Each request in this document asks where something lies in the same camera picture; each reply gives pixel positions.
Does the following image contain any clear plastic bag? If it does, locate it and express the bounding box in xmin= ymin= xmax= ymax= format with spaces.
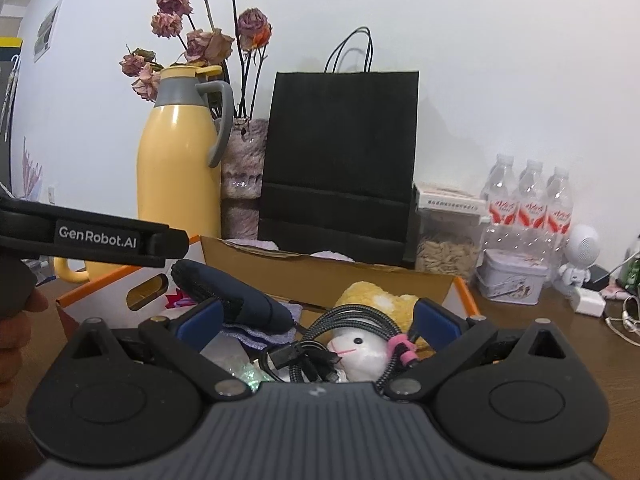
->
xmin=200 ymin=334 xmax=265 ymax=392

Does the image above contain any black braided cable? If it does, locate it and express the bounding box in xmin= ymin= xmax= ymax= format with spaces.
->
xmin=257 ymin=303 xmax=407 ymax=396

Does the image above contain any purple knitted cloth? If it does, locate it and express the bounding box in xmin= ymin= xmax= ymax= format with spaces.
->
xmin=221 ymin=302 xmax=303 ymax=350

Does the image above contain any person left hand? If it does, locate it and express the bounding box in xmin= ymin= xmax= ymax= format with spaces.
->
xmin=0 ymin=289 xmax=48 ymax=408

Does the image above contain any yellow ceramic mug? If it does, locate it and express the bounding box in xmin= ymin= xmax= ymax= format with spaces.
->
xmin=53 ymin=257 xmax=90 ymax=284

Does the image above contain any silver tin box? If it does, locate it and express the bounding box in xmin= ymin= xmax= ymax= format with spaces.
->
xmin=475 ymin=249 xmax=548 ymax=306

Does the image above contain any clear jar of seeds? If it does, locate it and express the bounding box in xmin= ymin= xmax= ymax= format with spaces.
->
xmin=414 ymin=209 xmax=488 ymax=281

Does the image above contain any left water bottle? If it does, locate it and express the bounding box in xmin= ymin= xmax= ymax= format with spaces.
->
xmin=480 ymin=154 xmax=518 ymax=248

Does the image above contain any water bottle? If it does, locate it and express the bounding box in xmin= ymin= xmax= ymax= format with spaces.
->
xmin=515 ymin=159 xmax=547 ymax=257
xmin=546 ymin=167 xmax=574 ymax=273
xmin=480 ymin=154 xmax=518 ymax=248

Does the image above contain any middle water bottle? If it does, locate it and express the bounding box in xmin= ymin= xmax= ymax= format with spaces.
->
xmin=515 ymin=159 xmax=547 ymax=257

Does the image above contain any white red flat box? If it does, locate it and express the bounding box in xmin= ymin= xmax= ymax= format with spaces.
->
xmin=413 ymin=182 xmax=488 ymax=216

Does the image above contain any orange cardboard pumpkin box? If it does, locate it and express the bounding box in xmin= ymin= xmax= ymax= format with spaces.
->
xmin=56 ymin=237 xmax=480 ymax=336

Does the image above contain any white charger adapter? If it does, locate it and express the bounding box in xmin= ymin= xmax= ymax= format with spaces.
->
xmin=570 ymin=288 xmax=606 ymax=318

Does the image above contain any white robot figurine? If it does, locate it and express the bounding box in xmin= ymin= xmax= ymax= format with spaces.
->
xmin=553 ymin=224 xmax=600 ymax=296

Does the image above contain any pink glass vase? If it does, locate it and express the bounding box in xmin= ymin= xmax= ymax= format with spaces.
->
xmin=221 ymin=119 xmax=268 ymax=240

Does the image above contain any right water bottle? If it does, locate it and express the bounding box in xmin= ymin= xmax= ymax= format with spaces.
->
xmin=546 ymin=167 xmax=574 ymax=273

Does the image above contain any black paper shopping bag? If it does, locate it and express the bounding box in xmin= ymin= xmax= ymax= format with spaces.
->
xmin=258 ymin=42 xmax=419 ymax=266

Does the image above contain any yellow thermos jug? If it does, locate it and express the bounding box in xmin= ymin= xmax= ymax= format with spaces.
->
xmin=137 ymin=65 xmax=234 ymax=238

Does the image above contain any dried rose bouquet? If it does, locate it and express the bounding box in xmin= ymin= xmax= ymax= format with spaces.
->
xmin=150 ymin=0 xmax=272 ymax=122

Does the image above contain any white cable bundle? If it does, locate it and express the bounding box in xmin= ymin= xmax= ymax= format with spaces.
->
xmin=604 ymin=253 xmax=640 ymax=348

